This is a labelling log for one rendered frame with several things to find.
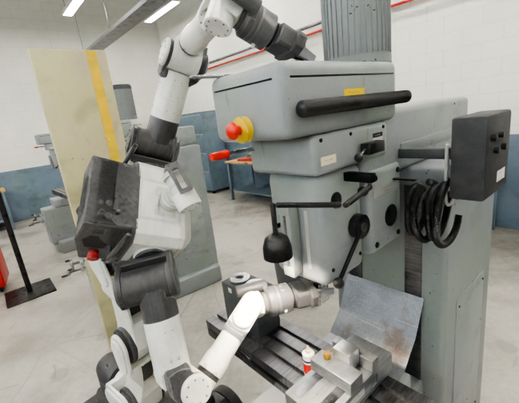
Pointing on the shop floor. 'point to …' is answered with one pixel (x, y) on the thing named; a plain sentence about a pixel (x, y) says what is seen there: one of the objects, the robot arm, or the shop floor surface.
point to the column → (441, 290)
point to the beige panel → (80, 129)
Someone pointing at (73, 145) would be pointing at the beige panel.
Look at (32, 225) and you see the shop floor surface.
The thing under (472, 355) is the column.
